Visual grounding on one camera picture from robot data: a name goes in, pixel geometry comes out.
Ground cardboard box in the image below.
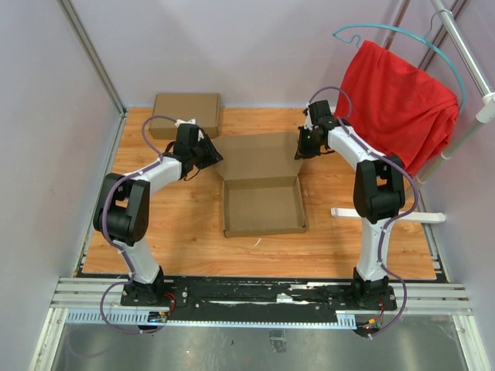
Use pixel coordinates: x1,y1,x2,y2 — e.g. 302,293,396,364
149,93,220,140
213,131,306,238

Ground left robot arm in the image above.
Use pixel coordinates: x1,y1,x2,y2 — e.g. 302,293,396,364
93,119,223,306

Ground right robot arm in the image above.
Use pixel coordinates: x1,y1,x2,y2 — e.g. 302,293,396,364
295,100,405,311

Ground folded cardboard box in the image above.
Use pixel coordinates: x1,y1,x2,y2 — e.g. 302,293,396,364
149,93,220,140

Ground red cloth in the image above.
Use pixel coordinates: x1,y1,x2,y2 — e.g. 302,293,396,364
335,41,459,175

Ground teal clothes hanger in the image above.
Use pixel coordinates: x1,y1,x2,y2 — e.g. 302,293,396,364
331,10,467,115

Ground white clothes rack stand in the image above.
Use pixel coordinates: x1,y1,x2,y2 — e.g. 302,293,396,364
330,0,495,225

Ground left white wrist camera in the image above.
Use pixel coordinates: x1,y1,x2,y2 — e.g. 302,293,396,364
174,118,204,141

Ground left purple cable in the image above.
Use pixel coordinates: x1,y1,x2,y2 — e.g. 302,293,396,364
99,114,183,335

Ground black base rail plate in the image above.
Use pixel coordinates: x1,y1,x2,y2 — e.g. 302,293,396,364
121,276,398,322

